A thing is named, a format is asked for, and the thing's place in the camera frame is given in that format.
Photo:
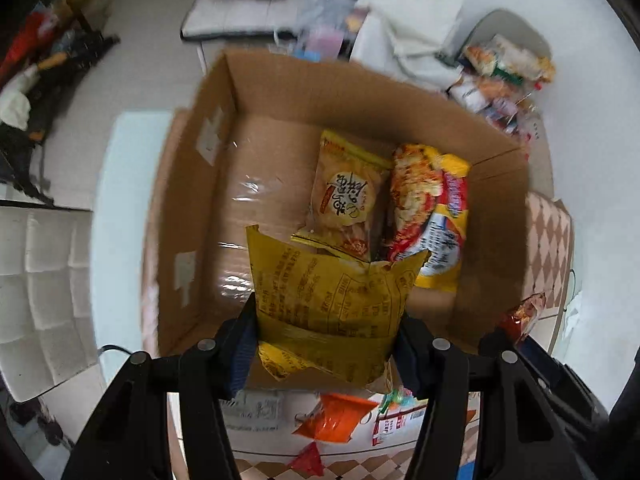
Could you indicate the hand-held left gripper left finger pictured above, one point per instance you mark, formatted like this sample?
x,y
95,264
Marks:
x,y
240,355

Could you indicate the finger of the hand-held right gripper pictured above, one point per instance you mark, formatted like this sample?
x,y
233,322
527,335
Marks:
x,y
496,341

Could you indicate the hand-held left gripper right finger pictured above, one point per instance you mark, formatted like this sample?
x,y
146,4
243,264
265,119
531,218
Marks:
x,y
410,365

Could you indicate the red orange snack packet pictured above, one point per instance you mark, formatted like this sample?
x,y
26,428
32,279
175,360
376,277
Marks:
x,y
522,317

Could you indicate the yellow snack packet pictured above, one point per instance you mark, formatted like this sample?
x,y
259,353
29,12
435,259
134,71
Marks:
x,y
325,305

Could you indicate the cardboard box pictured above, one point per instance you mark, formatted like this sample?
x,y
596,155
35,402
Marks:
x,y
270,160

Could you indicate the white green packet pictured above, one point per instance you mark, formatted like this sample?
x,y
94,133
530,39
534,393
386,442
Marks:
x,y
395,425

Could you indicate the brown white checkered cloth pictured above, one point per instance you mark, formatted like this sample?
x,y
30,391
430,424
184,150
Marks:
x,y
547,240

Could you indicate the small red packet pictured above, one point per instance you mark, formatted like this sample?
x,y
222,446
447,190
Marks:
x,y
308,462

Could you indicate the red yellow noodle packet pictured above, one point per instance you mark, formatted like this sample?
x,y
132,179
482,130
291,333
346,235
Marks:
x,y
425,200

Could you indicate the yellow cracker packet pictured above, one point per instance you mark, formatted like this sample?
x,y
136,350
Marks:
x,y
345,195

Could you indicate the white quilted chair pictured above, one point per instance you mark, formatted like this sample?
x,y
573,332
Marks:
x,y
45,285

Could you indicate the pile of snack packets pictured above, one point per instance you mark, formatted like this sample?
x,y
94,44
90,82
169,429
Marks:
x,y
495,90

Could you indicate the white cloth bag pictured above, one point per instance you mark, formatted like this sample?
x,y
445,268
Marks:
x,y
405,35

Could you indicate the clear plastic bag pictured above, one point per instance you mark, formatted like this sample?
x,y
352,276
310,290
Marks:
x,y
325,35

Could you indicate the white tray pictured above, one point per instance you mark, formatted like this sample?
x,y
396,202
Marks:
x,y
225,20

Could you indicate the red cloth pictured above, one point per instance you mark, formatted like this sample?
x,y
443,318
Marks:
x,y
30,35

